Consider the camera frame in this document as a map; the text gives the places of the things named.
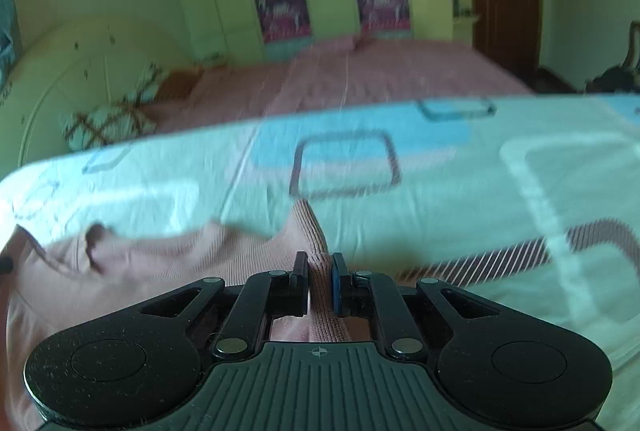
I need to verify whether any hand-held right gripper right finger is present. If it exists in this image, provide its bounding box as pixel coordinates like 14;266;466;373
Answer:
331;253;501;359

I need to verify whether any white brown patterned pillow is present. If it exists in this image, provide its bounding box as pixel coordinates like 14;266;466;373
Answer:
60;61;171;152

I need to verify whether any pink checked bed sheet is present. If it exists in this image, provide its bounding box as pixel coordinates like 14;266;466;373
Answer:
140;36;533;136

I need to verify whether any dark wooden chair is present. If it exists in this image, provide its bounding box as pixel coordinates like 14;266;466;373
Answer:
585;20;640;94

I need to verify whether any cream bed headboard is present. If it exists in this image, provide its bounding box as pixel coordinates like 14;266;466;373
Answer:
10;16;196;172

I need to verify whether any purple wall poster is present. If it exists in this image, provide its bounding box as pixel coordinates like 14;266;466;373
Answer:
254;0;312;44
356;0;412;34

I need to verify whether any blue curtain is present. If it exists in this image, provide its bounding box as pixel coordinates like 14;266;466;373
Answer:
0;0;23;82

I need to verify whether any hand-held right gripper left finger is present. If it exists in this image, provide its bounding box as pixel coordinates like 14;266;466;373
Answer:
135;252;310;360

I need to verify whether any blue patterned bed cover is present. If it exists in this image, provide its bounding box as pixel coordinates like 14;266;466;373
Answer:
0;93;640;431

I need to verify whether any pink sweater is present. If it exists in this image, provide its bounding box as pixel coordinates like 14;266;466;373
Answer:
0;200;373;431

